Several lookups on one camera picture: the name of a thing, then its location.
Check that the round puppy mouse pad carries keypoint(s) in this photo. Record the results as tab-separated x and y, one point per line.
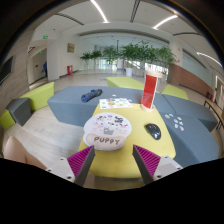
107	131

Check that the wooden chair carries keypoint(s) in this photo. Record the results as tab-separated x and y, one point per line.
220	117

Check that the dark blue folded cloth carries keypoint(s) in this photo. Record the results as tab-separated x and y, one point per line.
90	95

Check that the lime green ottoman right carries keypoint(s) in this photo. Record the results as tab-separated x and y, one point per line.
174	91

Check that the black wall screen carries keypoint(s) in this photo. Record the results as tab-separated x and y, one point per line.
6	69

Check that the lime green ottoman centre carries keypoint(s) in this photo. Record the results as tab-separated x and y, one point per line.
124	82

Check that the white sticker sheet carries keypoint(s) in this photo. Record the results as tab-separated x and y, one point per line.
114	103

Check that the lime green ottoman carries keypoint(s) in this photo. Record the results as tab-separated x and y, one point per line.
174	91
124	82

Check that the dark grey cube stool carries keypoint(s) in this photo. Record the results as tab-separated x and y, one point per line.
20	110

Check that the grey modular sofa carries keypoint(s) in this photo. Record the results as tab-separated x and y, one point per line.
188	123

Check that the potted plant white planter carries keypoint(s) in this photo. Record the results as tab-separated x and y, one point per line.
129	53

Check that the person's knee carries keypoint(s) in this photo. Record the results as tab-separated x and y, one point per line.
15	151

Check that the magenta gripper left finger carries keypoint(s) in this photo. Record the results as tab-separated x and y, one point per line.
75	168

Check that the yellow-green round table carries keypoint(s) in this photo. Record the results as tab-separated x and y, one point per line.
121	163

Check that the black computer mouse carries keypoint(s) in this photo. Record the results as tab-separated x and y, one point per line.
153	130

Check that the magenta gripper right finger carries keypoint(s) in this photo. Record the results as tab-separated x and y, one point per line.
153	167

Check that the red fire extinguisher box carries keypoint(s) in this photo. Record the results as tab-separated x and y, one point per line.
69	69

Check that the lime green bench left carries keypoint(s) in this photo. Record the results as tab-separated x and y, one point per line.
38	99

